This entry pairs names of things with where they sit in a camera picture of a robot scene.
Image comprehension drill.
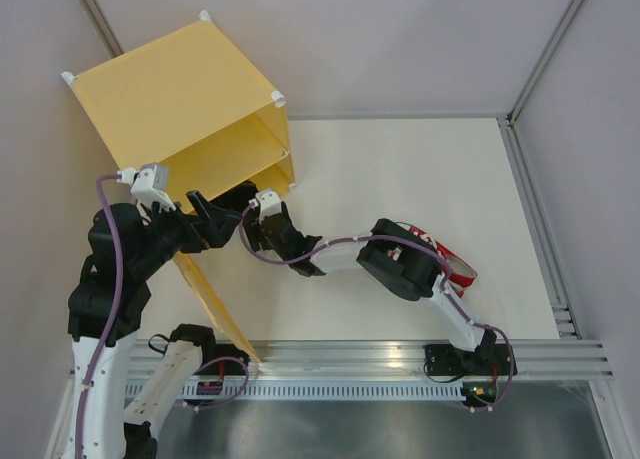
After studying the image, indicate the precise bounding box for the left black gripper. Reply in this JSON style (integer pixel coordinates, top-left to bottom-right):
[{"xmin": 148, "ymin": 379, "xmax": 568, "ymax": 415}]
[{"xmin": 131, "ymin": 188, "xmax": 242, "ymax": 275}]

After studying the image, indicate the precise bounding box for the yellow cabinet door panel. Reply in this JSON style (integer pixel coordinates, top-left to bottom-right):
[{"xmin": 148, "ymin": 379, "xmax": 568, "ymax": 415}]
[{"xmin": 173, "ymin": 252, "xmax": 262, "ymax": 363}]

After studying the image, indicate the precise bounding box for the red canvas sneaker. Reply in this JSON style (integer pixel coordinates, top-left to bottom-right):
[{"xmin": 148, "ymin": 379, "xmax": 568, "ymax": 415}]
[
  {"xmin": 448, "ymin": 279, "xmax": 473, "ymax": 298},
  {"xmin": 400, "ymin": 222, "xmax": 478, "ymax": 284}
]

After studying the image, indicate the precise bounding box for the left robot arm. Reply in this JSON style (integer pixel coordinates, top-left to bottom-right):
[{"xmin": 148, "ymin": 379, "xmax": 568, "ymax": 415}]
[{"xmin": 63, "ymin": 191, "xmax": 249, "ymax": 458}]

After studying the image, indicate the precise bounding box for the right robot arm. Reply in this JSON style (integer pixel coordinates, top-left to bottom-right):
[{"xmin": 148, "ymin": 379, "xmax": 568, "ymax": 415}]
[{"xmin": 240, "ymin": 197, "xmax": 496, "ymax": 374}]

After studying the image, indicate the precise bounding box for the yellow shoe cabinet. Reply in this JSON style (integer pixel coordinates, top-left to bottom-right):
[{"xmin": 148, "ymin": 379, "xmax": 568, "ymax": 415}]
[{"xmin": 62, "ymin": 12, "xmax": 295, "ymax": 213}]

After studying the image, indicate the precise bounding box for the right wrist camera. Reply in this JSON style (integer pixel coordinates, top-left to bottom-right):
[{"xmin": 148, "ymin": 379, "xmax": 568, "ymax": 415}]
[{"xmin": 249, "ymin": 189, "xmax": 282, "ymax": 223}]

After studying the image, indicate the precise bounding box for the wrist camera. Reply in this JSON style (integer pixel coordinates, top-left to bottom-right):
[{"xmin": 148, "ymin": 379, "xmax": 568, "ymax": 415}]
[
  {"xmin": 249, "ymin": 189, "xmax": 282, "ymax": 223},
  {"xmin": 116, "ymin": 163, "xmax": 179, "ymax": 212}
]

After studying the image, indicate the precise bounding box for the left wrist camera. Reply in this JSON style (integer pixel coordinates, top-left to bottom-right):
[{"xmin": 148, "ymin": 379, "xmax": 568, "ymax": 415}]
[{"xmin": 116, "ymin": 163, "xmax": 179, "ymax": 212}]

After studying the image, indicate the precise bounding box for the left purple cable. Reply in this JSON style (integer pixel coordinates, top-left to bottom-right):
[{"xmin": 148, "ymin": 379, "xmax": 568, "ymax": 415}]
[{"xmin": 72, "ymin": 174, "xmax": 125, "ymax": 459}]

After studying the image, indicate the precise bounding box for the white slotted cable duct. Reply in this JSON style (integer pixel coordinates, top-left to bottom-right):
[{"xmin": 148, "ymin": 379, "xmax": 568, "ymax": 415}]
[{"xmin": 125, "ymin": 379, "xmax": 465, "ymax": 402}]

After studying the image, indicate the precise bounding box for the aluminium frame post left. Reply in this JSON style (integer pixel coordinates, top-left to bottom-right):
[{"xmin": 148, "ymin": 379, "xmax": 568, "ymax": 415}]
[{"xmin": 78, "ymin": 0, "xmax": 124, "ymax": 57}]

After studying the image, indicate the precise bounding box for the aluminium frame post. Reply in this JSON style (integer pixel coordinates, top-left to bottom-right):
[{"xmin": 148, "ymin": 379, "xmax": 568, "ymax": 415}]
[
  {"xmin": 78, "ymin": 0, "xmax": 124, "ymax": 57},
  {"xmin": 505, "ymin": 0, "xmax": 587, "ymax": 128}
]

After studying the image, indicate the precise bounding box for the aluminium front rail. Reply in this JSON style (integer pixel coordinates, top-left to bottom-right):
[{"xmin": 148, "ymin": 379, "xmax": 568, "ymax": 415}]
[{"xmin": 119, "ymin": 339, "xmax": 616, "ymax": 380}]

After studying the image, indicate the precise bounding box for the aluminium frame post right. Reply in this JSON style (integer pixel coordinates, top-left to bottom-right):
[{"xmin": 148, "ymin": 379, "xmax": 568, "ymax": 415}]
[{"xmin": 505, "ymin": 0, "xmax": 587, "ymax": 128}]

